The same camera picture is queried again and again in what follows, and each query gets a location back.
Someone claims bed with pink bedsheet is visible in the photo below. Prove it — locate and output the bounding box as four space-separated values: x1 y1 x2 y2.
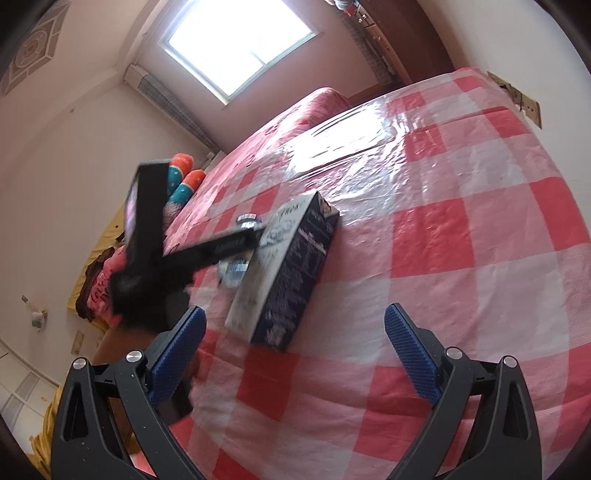
161 87 352 241

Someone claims white dark blue milk carton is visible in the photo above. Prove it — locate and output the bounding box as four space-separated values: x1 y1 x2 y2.
225 190 341 354

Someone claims small white green object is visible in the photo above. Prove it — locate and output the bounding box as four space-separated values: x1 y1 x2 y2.
19 295 49 330

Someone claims yellow cloth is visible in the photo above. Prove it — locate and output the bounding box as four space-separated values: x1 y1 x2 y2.
28 392 65 469

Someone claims person's left forearm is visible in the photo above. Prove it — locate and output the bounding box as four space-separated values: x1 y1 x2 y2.
92 323 160 370

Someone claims red pillow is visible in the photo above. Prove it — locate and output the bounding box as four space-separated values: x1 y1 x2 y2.
74 244 132 326

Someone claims brown cardboard box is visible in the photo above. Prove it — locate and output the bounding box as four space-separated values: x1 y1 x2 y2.
487 71 542 129

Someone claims brown wooden cabinet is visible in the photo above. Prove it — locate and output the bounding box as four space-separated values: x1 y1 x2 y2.
358 0 455 86

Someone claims grey checked curtain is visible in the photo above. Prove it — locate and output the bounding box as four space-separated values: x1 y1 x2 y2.
139 76 221 155

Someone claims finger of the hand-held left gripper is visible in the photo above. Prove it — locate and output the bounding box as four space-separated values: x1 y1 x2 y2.
124 159 172 269
159 225 267 278

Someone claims red white checked plastic sheet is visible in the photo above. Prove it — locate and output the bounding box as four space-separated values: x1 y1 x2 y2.
159 67 583 480

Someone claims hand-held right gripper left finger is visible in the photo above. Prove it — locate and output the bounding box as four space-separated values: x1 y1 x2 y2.
51 305 208 480

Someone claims window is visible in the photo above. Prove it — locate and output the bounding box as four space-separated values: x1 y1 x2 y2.
159 0 320 104

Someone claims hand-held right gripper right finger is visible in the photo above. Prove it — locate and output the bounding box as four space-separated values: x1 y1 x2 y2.
383 302 542 480

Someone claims grey patterned curtain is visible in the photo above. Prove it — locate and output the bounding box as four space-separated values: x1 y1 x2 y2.
344 11 393 88

